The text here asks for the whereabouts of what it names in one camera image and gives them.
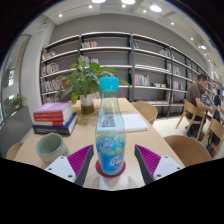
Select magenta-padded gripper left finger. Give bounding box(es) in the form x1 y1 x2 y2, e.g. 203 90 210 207
44 143 95 187

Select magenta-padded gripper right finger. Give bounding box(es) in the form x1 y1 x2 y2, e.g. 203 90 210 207
133 144 184 185

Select clear bottle with blue cap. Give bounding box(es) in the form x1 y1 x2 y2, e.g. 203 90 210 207
95 76 127 177

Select pale green patterned mug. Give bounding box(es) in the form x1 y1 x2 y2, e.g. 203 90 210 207
35 132 72 168

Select round-backed wooden chair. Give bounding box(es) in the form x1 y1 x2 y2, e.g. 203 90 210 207
5 142 25 161
163 134 213 168
130 101 159 126

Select thick dark blue book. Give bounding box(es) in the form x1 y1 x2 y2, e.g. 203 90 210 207
32 112 78 136

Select red book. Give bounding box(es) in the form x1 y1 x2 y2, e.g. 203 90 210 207
33 114 74 128
33 109 74 122

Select white booklet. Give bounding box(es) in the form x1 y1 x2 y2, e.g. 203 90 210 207
120 113 150 133

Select pink book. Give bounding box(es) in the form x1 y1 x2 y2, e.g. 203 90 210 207
32 101 73 117

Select person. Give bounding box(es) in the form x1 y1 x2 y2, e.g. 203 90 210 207
185 73 218 138
213 88 224 116

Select small green potted plant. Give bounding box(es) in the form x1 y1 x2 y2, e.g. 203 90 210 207
11 93 26 111

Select green potted plant, white pot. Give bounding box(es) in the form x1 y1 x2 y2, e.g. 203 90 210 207
54 57 132 115

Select grey shelf unit with books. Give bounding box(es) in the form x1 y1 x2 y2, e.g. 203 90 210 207
39 31 214 118

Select round ceiling lights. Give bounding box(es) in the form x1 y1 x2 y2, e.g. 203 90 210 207
58 0 208 51

